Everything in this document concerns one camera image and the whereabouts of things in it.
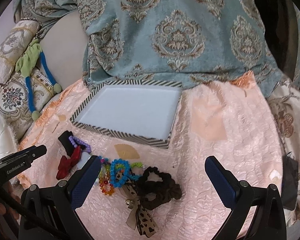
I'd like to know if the rainbow orange bead bracelet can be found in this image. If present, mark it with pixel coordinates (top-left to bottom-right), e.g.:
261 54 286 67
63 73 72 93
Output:
99 164 116 196

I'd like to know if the pink quilted bedspread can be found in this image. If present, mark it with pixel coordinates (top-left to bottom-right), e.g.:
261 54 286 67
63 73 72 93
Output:
18 72 283 239

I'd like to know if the beige pillow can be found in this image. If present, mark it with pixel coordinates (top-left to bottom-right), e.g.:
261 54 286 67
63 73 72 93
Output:
40 10 88 89

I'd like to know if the floral embroidered cushion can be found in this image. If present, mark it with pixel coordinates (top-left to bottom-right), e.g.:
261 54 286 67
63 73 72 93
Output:
0 68 55 140

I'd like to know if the cream embroidered bolster pillow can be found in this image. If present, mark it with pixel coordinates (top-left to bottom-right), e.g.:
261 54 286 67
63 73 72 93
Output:
0 20 40 86

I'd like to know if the blue bead bracelet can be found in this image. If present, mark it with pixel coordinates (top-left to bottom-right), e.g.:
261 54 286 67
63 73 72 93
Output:
110 158 134 189

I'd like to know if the teal damask blanket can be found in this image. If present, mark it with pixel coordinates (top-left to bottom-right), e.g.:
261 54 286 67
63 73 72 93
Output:
14 0 300 97

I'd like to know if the red bow hair clip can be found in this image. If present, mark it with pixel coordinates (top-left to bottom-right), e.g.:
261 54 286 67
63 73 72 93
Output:
56 146 82 180

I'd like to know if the person's left hand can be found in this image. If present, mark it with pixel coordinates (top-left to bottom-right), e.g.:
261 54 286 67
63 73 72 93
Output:
0 181 20 220

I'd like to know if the purple bead bracelet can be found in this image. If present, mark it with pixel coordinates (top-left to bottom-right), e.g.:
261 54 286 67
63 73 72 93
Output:
68 135 92 155

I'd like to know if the green and blue plush toy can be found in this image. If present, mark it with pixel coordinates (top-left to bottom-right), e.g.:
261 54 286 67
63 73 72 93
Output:
15 39 62 121

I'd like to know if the multicolour bead bracelet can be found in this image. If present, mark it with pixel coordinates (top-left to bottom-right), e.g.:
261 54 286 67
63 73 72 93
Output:
95 155 113 184

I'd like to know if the leopard print ribbon bow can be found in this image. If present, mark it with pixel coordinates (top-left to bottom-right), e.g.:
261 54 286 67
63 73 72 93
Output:
119 178 157 238

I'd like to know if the striped white tray box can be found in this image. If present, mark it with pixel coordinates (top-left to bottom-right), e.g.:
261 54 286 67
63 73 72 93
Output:
70 80 182 148

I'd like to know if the dark brown scrunchie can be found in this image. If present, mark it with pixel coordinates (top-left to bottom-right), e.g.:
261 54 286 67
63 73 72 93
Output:
136 167 183 210

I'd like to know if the black hair tie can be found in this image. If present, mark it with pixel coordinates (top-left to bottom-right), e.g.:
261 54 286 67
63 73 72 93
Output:
58 130 87 157

